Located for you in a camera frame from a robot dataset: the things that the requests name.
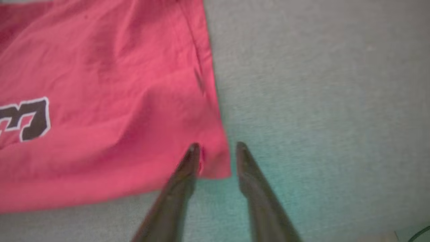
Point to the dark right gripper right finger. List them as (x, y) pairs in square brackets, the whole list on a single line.
[(262, 208)]

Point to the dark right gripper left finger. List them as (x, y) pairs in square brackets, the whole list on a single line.
[(174, 201)]

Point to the red jersey with black letters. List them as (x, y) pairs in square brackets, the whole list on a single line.
[(117, 101)]

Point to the grey sofa seat cushion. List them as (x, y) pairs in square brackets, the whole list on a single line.
[(319, 101)]

